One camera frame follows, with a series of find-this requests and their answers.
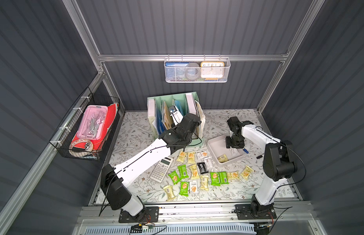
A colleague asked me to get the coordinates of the white plastic storage box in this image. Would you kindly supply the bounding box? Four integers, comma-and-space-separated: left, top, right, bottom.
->
207, 134, 245, 167

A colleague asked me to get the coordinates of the small yellow cookie packet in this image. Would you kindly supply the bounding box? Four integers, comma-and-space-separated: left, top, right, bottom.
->
187, 152, 196, 165

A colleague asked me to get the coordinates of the clear cookie packet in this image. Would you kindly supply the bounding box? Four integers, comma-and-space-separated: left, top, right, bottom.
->
197, 151, 209, 160

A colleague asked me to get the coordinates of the white barcode cookie packet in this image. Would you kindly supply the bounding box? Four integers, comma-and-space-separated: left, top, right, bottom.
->
204, 158, 215, 170

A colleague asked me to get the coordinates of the mint green file organizer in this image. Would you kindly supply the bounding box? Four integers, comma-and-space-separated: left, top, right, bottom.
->
147, 92, 205, 147

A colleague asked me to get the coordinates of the black cookie packet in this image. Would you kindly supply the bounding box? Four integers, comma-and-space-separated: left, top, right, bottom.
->
197, 162, 209, 174

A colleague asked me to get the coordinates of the green cookie packet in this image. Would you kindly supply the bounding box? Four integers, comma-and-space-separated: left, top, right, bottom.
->
179, 182, 189, 196
168, 170, 181, 185
219, 171, 229, 185
210, 172, 221, 186
178, 164, 189, 179

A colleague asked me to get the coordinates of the pale yellow cookie packet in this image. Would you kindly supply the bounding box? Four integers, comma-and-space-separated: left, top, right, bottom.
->
200, 175, 209, 191

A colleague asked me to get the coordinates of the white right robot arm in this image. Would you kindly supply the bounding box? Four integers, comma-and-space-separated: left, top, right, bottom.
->
226, 117, 297, 214

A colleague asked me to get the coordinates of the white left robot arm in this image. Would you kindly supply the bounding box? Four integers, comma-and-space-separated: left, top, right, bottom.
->
100, 113, 201, 218

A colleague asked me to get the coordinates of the blue box in basket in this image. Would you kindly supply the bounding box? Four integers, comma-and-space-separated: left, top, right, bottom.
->
164, 62, 189, 82

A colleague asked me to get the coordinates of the white scientific calculator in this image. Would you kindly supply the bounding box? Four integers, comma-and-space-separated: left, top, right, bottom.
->
150, 157, 174, 183

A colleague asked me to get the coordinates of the grey tape roll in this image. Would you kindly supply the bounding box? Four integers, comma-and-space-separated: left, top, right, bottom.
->
185, 63, 201, 81

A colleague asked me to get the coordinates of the yellow white alarm clock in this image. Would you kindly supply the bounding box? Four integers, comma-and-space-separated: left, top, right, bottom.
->
201, 61, 225, 80

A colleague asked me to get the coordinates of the pink plastic pencil case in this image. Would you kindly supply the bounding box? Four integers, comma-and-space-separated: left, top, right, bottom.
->
77, 105, 108, 141

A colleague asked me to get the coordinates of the clear tape roll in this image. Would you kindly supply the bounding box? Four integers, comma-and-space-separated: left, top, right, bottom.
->
69, 139, 94, 152

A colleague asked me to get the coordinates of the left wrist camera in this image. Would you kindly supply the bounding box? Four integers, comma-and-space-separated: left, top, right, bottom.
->
168, 105, 183, 125

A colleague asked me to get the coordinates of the white wire wall basket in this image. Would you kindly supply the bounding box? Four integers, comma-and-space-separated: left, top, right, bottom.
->
164, 56, 231, 83

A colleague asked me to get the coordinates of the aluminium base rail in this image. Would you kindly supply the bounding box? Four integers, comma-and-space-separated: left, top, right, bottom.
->
76, 201, 317, 226

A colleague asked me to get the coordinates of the black wire side basket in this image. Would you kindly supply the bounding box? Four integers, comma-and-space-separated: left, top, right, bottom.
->
50, 89, 121, 161

